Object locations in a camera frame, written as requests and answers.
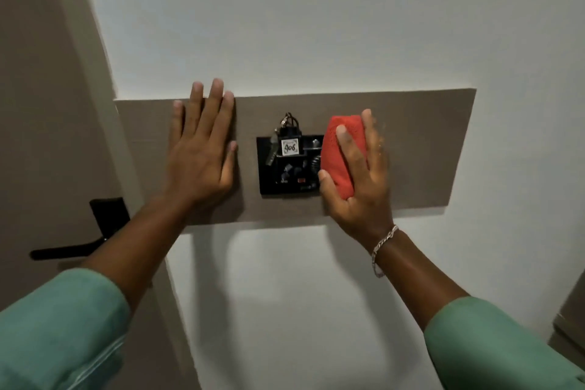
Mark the person's left hand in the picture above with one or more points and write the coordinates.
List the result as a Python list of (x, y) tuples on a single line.
[(199, 165)]

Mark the person's right hand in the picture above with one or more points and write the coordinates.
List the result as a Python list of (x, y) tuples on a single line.
[(368, 202)]

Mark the person's left little finger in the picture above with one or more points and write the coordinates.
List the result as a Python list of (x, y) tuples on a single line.
[(178, 120)]

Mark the person's left thumb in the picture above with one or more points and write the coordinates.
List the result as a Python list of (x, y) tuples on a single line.
[(231, 159)]

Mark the person's left middle finger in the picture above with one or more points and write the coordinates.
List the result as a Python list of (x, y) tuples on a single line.
[(212, 104)]

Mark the person's right thumb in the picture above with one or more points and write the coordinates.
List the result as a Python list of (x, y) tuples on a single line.
[(331, 193)]

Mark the red cleaning cloth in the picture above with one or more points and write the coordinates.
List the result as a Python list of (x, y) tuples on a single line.
[(334, 159)]

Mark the person's left forearm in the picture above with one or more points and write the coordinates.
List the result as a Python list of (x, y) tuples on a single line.
[(137, 243)]

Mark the person's right forearm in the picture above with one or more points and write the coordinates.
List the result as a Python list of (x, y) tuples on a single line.
[(411, 275)]

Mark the black round dial knob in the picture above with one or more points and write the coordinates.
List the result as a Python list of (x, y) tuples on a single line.
[(314, 165)]

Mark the grey metal key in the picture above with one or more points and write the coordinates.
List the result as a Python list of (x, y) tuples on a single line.
[(272, 149)]

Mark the black key fob white tag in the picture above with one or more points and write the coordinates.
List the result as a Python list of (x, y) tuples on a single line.
[(289, 146)]

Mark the brown door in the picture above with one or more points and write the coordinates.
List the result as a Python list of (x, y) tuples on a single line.
[(36, 106)]

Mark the green right sleeve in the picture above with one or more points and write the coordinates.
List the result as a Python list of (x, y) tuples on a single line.
[(493, 348)]

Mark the green sleeve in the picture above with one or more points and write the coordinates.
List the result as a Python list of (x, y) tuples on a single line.
[(493, 348), (59, 330)]

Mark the green left sleeve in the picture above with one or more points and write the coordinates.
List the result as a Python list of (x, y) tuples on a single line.
[(59, 330)]

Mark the grey cabinet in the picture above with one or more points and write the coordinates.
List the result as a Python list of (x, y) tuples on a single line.
[(571, 321)]

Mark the black switch plate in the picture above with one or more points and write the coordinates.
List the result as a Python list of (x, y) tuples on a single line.
[(274, 184)]

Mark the beige door frame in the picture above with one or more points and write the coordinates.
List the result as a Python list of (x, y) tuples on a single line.
[(103, 83)]

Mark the brown wooden wall panel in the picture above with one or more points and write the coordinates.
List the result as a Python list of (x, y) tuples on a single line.
[(420, 152)]

